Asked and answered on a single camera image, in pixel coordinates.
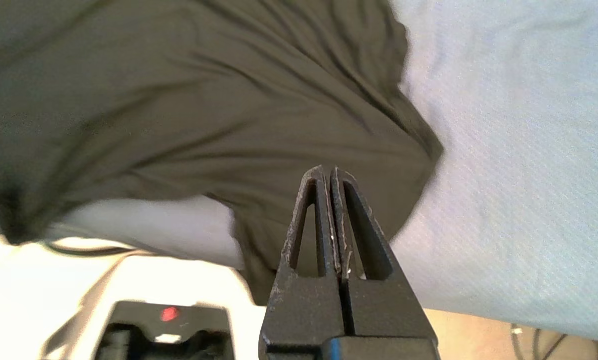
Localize black t-shirt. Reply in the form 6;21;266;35
0;0;444;306

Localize bed with blue sheet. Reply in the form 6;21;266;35
44;0;598;346

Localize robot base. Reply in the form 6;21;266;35
39;250;264;360

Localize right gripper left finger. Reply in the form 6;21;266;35
259;165;350;360

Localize tangled black cables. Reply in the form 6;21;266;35
509;324;598;360

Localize black corrugated cable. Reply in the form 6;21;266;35
41;241;139;257

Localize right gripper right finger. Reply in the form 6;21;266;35
330;167;439;360

